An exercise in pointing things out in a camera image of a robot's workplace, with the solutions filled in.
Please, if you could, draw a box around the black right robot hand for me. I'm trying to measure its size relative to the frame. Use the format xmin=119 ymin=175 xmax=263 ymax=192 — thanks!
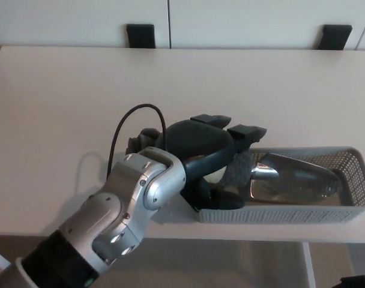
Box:
xmin=340 ymin=274 xmax=365 ymax=288

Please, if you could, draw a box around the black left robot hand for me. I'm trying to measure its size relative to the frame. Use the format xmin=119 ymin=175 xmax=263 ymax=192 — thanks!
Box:
xmin=155 ymin=113 xmax=268 ymax=211

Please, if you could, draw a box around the metal shovel with handle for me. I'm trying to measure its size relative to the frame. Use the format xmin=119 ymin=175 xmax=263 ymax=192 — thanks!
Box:
xmin=127 ymin=127 xmax=342 ymax=205

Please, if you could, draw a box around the white desk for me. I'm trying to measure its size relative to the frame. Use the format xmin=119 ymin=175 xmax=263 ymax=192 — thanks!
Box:
xmin=0 ymin=44 xmax=365 ymax=288

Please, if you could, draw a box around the grey perforated plastic basket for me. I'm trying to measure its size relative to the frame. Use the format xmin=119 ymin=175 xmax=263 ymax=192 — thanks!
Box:
xmin=182 ymin=146 xmax=365 ymax=225

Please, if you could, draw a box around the white cabinet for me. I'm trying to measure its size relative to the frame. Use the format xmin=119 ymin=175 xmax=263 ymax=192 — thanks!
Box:
xmin=0 ymin=0 xmax=365 ymax=50

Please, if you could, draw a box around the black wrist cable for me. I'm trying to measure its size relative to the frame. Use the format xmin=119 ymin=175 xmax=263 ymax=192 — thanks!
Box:
xmin=106 ymin=103 xmax=168 ymax=178

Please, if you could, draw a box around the black cabinet handle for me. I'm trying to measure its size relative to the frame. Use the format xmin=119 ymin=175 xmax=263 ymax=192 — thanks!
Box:
xmin=126 ymin=23 xmax=156 ymax=49
xmin=319 ymin=24 xmax=353 ymax=50

